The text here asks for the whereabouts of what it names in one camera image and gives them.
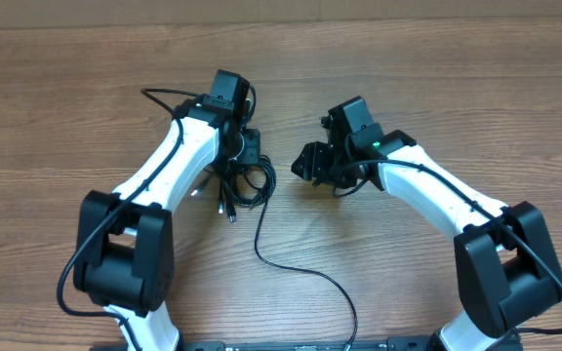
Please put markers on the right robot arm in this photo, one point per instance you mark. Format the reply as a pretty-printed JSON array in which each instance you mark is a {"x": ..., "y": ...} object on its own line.
[{"x": 507, "y": 268}]

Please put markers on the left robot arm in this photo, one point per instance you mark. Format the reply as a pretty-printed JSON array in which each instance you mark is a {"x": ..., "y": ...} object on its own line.
[{"x": 124, "y": 258}]

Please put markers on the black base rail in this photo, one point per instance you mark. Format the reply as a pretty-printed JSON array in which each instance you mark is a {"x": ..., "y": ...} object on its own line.
[{"x": 394, "y": 343}]

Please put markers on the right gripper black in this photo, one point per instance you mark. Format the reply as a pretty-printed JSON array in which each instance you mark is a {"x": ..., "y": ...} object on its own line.
[{"x": 317, "y": 163}]

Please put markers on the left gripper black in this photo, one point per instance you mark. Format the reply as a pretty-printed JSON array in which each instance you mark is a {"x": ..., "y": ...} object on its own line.
[{"x": 250, "y": 147}]

